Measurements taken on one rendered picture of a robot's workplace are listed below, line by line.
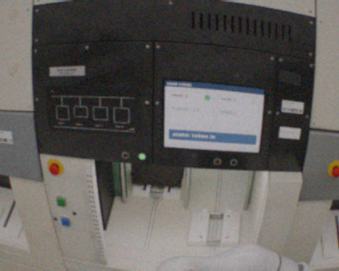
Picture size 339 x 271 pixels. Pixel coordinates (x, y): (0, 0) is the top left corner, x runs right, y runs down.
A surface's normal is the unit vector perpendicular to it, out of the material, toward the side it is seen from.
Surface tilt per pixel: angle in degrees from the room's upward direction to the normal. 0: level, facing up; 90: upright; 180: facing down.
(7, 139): 90
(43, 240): 90
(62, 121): 90
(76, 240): 90
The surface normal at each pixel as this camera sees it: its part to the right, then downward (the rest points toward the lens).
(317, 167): -0.11, 0.51
